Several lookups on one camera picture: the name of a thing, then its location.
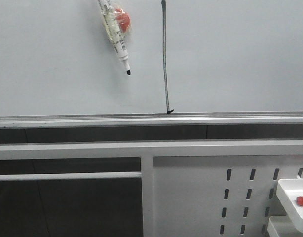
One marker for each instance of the black whiteboard marker with magnet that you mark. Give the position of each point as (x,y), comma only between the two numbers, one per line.
(116,23)

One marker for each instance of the grey metal pegboard stand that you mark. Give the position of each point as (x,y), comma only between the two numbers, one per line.
(144,189)

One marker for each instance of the white plastic marker tray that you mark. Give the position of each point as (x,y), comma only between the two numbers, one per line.
(287,192)

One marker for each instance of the lower white plastic tray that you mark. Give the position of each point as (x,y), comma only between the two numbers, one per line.
(281,226)

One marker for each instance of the white whiteboard with aluminium frame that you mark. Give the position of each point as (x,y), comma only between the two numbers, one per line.
(192,62)

